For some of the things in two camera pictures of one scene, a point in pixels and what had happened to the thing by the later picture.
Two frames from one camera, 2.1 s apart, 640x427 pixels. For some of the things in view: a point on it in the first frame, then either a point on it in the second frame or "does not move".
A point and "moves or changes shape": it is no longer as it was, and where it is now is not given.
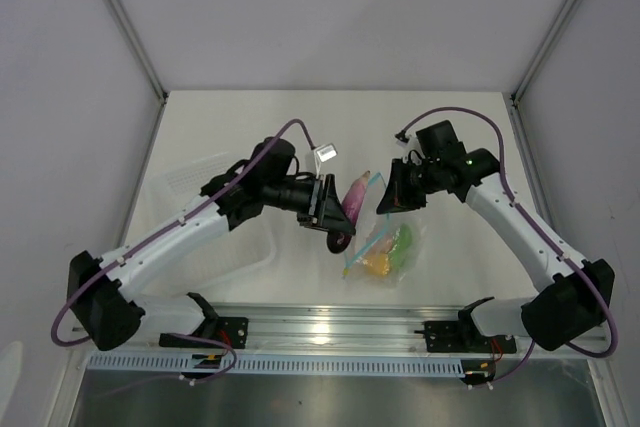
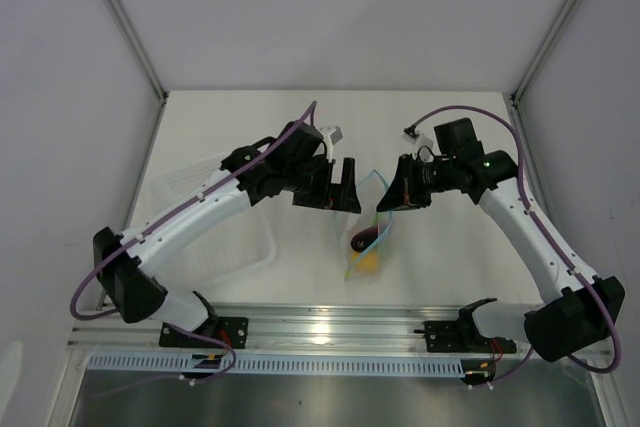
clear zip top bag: (386, 245) moves or changes shape
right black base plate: (463, 336) does not move
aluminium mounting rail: (328, 330) does not move
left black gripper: (325, 211) -> (340, 197)
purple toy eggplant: (352, 200) -> (365, 237)
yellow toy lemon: (377, 264) -> (366, 261)
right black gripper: (397, 197) does not move
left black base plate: (232, 331) does not move
